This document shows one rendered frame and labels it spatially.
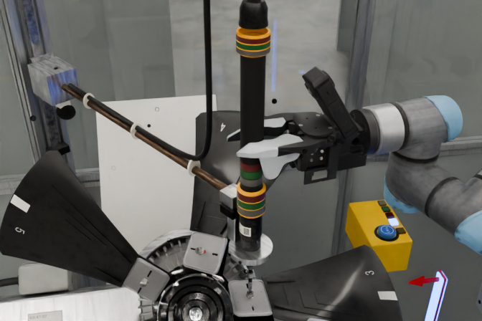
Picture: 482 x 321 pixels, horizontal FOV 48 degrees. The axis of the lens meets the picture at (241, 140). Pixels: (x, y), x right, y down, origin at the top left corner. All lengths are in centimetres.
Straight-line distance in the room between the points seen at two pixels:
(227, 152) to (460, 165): 109
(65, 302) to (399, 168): 63
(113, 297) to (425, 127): 62
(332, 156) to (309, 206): 100
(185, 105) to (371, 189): 83
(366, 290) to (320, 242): 90
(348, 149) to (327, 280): 28
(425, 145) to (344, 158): 13
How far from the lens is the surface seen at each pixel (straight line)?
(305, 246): 189
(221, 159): 97
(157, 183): 117
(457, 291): 233
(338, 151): 79
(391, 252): 130
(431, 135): 87
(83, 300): 107
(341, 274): 102
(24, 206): 97
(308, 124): 79
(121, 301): 106
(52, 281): 111
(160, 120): 119
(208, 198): 97
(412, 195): 90
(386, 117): 83
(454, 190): 87
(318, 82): 75
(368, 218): 134
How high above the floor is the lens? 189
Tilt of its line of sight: 31 degrees down
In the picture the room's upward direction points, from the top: straight up
